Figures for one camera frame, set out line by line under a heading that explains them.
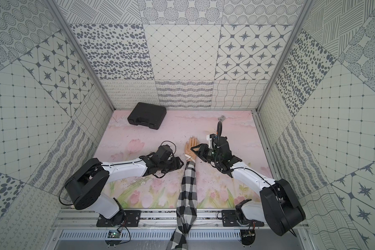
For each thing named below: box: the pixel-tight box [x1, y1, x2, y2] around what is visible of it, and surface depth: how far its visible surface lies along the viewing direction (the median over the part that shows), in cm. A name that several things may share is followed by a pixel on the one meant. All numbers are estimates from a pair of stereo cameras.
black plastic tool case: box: [127, 102, 167, 131], surface depth 117 cm
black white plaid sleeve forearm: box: [165, 160, 197, 250], surface depth 74 cm
